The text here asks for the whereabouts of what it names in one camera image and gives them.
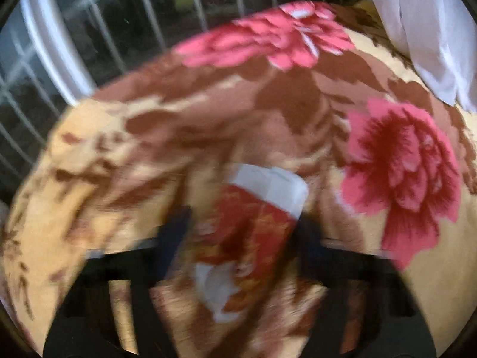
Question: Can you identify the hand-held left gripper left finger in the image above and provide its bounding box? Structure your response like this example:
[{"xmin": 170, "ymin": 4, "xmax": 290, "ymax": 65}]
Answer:
[{"xmin": 43, "ymin": 205, "xmax": 194, "ymax": 358}]

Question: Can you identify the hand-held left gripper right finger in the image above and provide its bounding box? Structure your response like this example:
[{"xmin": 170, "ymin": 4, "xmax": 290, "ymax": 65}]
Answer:
[{"xmin": 287, "ymin": 212, "xmax": 436, "ymax": 358}]

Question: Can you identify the red and white snack packet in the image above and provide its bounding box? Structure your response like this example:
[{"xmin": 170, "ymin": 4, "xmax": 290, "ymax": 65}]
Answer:
[{"xmin": 186, "ymin": 163, "xmax": 310, "ymax": 324}]

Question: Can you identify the floral plush blanket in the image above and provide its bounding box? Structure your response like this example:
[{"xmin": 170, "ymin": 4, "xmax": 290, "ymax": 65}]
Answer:
[{"xmin": 0, "ymin": 0, "xmax": 477, "ymax": 358}]

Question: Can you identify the white curtain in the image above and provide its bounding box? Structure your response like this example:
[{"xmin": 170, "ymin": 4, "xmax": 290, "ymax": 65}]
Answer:
[{"xmin": 367, "ymin": 0, "xmax": 477, "ymax": 114}]

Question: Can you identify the white window frame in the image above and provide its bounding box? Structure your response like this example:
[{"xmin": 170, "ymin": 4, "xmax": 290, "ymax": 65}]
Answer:
[{"xmin": 20, "ymin": 0, "xmax": 98, "ymax": 106}]

